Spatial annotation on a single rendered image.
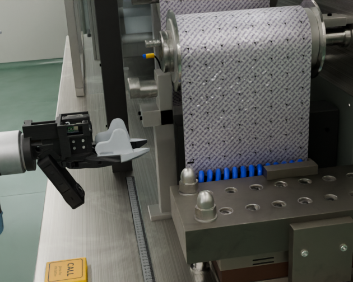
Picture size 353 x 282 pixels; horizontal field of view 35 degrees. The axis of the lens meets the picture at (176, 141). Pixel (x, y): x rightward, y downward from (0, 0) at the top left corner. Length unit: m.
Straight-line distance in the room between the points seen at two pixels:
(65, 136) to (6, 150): 0.10
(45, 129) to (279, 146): 0.43
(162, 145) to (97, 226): 0.22
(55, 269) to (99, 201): 0.29
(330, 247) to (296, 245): 0.06
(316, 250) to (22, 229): 2.32
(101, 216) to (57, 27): 5.48
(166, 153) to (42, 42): 5.58
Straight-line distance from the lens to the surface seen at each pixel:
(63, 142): 0.95
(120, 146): 0.96
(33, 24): 6.60
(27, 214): 3.22
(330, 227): 0.90
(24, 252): 2.87
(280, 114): 1.04
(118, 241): 1.10
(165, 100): 1.05
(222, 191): 0.97
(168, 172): 1.11
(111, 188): 1.30
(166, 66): 0.99
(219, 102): 1.00
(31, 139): 0.97
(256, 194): 0.96
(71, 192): 1.00
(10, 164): 0.97
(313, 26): 1.03
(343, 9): 1.12
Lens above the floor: 1.47
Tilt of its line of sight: 22 degrees down
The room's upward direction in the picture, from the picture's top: 3 degrees counter-clockwise
